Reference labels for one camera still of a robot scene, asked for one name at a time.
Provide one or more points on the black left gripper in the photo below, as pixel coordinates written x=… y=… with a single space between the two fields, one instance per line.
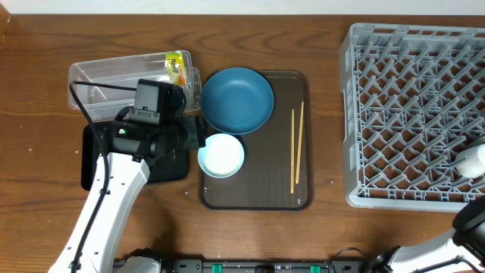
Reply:
x=198 y=130

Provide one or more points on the light blue bowl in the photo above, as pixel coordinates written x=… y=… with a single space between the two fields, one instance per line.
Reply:
x=226 y=141

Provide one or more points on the yellow snack wrapper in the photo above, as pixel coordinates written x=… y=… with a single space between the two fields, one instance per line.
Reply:
x=176 y=68

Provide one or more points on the white cup green inside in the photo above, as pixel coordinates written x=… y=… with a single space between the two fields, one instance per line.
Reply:
x=472 y=162

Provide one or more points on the white rice pile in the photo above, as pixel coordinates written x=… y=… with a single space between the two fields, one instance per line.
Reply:
x=221 y=162

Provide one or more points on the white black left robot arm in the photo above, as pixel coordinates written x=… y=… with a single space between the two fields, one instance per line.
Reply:
x=117 y=182

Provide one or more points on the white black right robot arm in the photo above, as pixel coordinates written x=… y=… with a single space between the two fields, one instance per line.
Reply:
x=459 y=249

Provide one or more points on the clear plastic waste bin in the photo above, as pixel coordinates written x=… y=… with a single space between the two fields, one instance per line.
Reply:
x=105 y=86

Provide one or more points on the grey dishwasher rack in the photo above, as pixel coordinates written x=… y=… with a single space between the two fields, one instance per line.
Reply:
x=413 y=100

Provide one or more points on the black rectangular tray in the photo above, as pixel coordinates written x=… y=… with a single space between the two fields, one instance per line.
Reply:
x=123 y=137

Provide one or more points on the dark blue plate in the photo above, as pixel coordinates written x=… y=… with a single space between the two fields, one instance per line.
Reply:
x=237 y=100

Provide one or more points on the brown serving tray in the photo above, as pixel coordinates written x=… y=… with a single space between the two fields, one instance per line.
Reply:
x=263 y=181

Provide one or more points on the right wooden chopstick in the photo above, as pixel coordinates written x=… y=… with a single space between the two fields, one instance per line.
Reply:
x=299 y=151

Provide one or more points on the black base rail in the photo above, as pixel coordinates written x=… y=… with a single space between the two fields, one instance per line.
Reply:
x=148 y=260

